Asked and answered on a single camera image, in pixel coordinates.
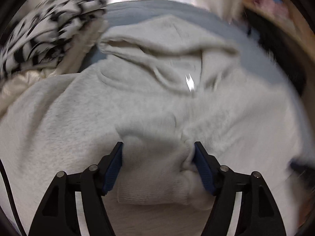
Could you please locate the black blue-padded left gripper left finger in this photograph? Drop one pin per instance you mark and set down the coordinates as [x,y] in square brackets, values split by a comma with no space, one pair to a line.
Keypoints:
[57,212]

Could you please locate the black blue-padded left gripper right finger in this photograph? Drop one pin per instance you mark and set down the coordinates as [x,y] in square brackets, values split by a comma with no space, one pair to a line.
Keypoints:
[259,213]

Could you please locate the light grey hoodie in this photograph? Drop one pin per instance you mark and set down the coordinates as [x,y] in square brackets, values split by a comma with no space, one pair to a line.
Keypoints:
[165,83]

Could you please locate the cream satin garment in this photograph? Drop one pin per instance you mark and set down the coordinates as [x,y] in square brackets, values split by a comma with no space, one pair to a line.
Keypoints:
[81,45]

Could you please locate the grey-blue bed blanket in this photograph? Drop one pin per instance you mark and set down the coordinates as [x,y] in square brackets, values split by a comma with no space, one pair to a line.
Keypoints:
[197,24]

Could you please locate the black and white patterned garment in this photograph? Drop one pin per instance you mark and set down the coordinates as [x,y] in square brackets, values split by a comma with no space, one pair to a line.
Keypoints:
[42,38]

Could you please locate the wooden bookshelf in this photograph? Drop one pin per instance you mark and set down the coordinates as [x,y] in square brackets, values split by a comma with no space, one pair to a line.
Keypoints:
[294,17]

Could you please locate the pink boxes on shelf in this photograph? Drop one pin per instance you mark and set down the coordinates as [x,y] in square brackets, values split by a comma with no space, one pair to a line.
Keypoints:
[276,8]

